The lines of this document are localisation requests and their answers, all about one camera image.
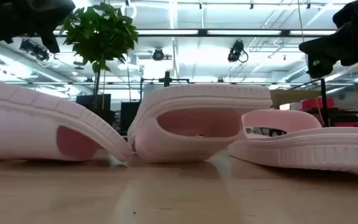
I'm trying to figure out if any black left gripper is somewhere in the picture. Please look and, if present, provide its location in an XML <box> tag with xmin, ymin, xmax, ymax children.
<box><xmin>0</xmin><ymin>0</ymin><xmax>76</xmax><ymax>54</ymax></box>

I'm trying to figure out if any wooden shelf with black legs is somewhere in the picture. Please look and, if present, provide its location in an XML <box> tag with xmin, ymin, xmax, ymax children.
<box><xmin>268</xmin><ymin>78</ymin><xmax>329</xmax><ymax>128</ymax></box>

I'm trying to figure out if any pink foam slide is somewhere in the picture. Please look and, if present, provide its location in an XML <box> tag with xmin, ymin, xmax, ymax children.
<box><xmin>0</xmin><ymin>77</ymin><xmax>133</xmax><ymax>163</ymax></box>
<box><xmin>227</xmin><ymin>108</ymin><xmax>358</xmax><ymax>175</ymax></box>
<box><xmin>127</xmin><ymin>83</ymin><xmax>273</xmax><ymax>163</ymax></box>

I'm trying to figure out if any black hanging spotlight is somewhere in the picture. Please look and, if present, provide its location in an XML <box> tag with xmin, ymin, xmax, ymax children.
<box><xmin>227</xmin><ymin>39</ymin><xmax>249</xmax><ymax>63</ymax></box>
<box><xmin>19</xmin><ymin>39</ymin><xmax>50</xmax><ymax>62</ymax></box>
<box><xmin>152</xmin><ymin>47</ymin><xmax>165</xmax><ymax>62</ymax></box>

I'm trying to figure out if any red and black cart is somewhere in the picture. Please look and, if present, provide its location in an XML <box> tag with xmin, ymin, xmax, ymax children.
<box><xmin>299</xmin><ymin>98</ymin><xmax>358</xmax><ymax>128</ymax></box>

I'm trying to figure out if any green leafy plant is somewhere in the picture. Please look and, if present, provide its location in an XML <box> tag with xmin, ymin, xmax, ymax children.
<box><xmin>63</xmin><ymin>2</ymin><xmax>139</xmax><ymax>96</ymax></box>

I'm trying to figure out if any black plant pot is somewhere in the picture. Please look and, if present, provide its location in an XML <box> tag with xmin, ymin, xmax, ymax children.
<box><xmin>75</xmin><ymin>93</ymin><xmax>116</xmax><ymax>127</ymax></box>

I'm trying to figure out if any black floor box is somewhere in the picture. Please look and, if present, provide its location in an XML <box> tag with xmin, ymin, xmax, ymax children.
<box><xmin>120</xmin><ymin>101</ymin><xmax>142</xmax><ymax>133</ymax></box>

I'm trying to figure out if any black overhead rig beam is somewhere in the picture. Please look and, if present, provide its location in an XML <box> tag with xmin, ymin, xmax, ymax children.
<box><xmin>53</xmin><ymin>28</ymin><xmax>337</xmax><ymax>39</ymax></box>

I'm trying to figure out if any black metal gantry frame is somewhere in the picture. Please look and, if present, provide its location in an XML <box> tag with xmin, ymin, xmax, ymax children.
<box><xmin>139</xmin><ymin>70</ymin><xmax>190</xmax><ymax>102</ymax></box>

